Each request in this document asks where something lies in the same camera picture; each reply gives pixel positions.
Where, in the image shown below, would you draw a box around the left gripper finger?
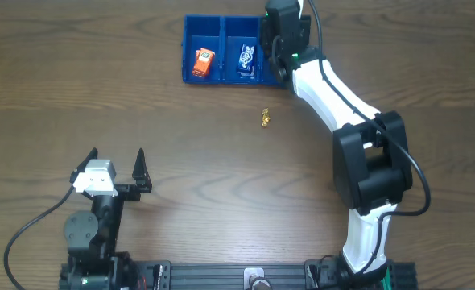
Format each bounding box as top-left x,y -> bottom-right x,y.
131,147 -> 154,193
69,147 -> 99,184

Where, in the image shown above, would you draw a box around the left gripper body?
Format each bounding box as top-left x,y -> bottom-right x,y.
115,184 -> 153,202

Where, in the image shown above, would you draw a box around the blue tray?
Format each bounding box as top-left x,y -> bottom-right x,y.
181,14 -> 295,88

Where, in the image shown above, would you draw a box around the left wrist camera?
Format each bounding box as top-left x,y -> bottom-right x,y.
72,158 -> 118,198

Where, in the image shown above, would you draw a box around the mounting rail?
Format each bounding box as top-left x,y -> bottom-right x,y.
59,259 -> 419,290

